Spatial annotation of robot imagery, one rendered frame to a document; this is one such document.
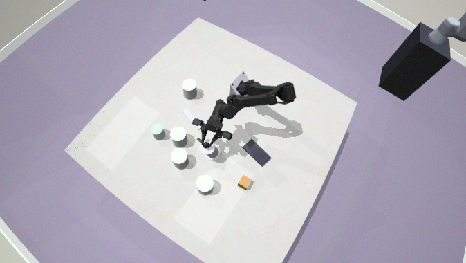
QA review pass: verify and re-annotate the orange block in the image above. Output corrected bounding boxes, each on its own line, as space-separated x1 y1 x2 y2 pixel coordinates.
238 175 252 190

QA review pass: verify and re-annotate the white flat bar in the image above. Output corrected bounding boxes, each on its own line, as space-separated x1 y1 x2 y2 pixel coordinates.
183 108 201 130

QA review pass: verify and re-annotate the glass coffee press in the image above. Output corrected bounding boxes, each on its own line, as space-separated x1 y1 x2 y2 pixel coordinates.
197 138 221 161

